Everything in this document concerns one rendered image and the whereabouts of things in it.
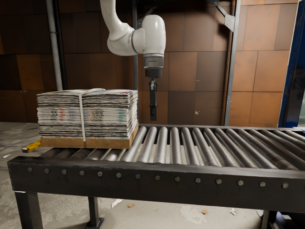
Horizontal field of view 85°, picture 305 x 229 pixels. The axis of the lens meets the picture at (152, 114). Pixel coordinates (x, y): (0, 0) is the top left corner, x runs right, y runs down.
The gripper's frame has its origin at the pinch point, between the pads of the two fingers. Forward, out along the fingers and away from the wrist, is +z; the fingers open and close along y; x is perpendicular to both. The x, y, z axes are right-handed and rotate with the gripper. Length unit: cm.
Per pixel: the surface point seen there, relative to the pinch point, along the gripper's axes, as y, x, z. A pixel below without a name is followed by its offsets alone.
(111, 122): 14.1, -15.4, 1.2
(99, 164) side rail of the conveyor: 25.9, -16.3, 13.0
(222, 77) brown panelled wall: -287, 114, -17
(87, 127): 14.4, -25.7, 3.5
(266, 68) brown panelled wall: -287, 196, -33
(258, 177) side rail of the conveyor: 27.6, 35.1, 13.4
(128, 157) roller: 19.4, -7.8, 13.3
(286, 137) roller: -11, 68, 14
